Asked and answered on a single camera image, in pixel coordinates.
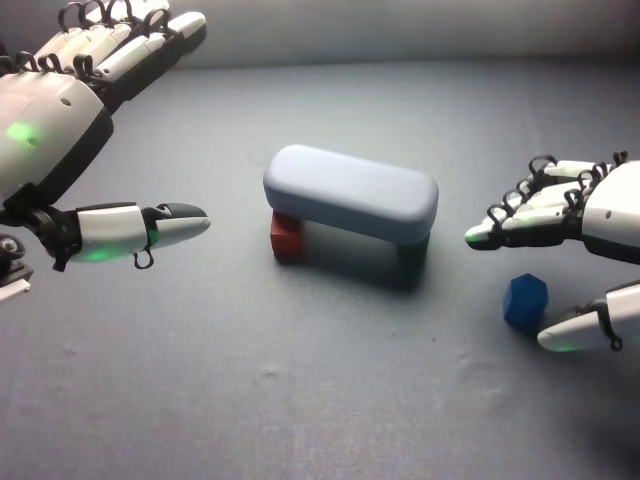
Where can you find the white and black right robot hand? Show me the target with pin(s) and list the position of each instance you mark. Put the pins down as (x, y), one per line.
(615, 215)

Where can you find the blue hexagonal block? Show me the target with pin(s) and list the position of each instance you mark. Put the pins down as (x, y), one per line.
(524, 300)

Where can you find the grey table cloth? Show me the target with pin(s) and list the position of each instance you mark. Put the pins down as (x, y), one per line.
(320, 400)

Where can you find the red cube block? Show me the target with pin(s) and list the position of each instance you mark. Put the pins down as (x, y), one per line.
(286, 242)

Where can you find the grey-blue rounded oblong block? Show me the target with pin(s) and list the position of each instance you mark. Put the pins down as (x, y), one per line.
(350, 190)

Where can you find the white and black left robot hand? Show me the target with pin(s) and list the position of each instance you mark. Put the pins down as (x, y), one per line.
(45, 130)

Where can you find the green rectangular block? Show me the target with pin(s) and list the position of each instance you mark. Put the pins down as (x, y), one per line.
(414, 260)

